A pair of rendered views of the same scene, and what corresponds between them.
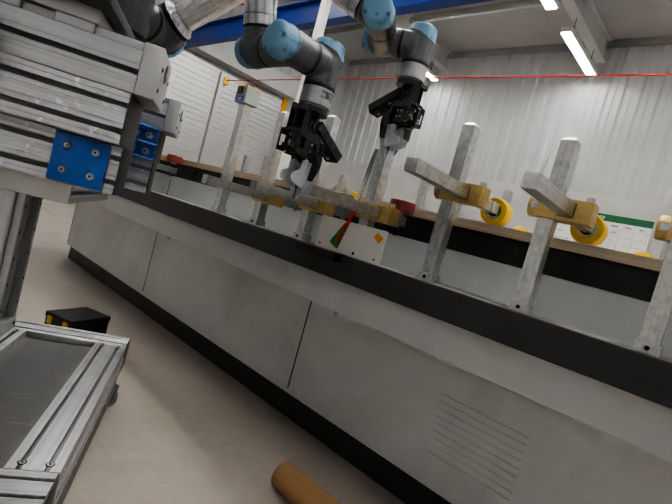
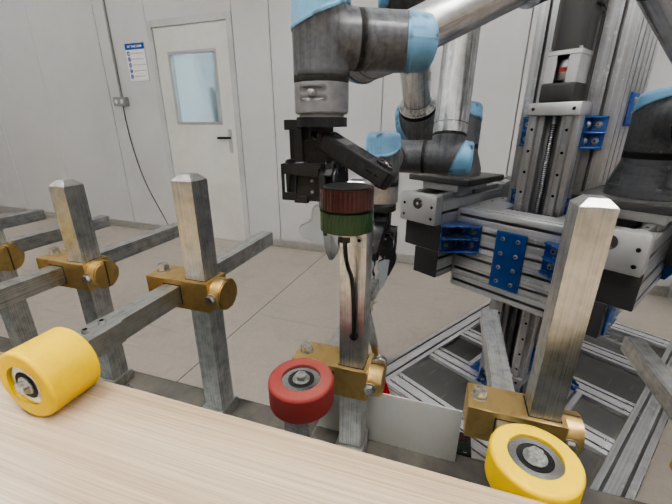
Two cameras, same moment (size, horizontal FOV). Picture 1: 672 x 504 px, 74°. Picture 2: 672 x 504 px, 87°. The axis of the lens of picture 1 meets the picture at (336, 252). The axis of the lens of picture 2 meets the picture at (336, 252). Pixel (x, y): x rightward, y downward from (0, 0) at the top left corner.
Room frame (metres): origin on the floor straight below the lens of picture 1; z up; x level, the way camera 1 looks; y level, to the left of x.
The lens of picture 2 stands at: (1.75, -0.26, 1.20)
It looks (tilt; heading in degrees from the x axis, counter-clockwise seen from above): 20 degrees down; 158
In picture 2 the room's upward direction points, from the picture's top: straight up
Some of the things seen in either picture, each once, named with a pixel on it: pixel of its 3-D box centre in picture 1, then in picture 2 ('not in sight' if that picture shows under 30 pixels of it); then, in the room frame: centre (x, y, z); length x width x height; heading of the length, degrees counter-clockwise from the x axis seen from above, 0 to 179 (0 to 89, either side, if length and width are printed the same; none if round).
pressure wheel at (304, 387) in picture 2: (399, 217); (302, 411); (1.41, -0.16, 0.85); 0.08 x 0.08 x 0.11
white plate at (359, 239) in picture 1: (348, 238); (374, 415); (1.36, -0.03, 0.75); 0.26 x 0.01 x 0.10; 50
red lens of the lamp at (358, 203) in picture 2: not in sight; (346, 197); (1.40, -0.10, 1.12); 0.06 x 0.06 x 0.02
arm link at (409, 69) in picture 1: (412, 76); (320, 101); (1.25, -0.07, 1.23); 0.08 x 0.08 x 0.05
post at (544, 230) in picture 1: (541, 240); (97, 308); (1.04, -0.45, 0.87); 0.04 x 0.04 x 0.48; 50
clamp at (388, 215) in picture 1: (376, 213); (338, 371); (1.35, -0.08, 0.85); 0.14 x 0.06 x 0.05; 50
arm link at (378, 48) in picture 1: (383, 37); (388, 44); (1.25, 0.03, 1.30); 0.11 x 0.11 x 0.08; 80
